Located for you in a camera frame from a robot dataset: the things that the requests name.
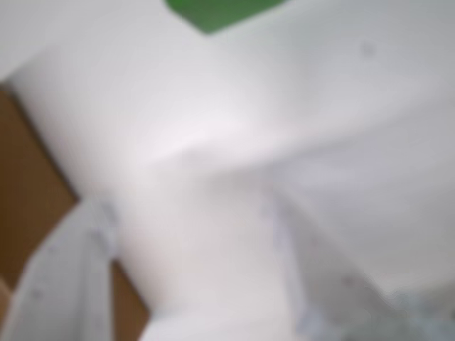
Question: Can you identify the brown cardboard box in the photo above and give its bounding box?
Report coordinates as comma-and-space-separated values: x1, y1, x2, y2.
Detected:
0, 82, 151, 341

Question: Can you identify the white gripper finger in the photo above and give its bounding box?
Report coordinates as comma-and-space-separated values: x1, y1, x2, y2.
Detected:
272, 197, 395, 341
0, 197, 120, 341

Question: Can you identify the green cube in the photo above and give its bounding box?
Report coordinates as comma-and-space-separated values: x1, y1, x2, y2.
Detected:
164, 0, 289, 36

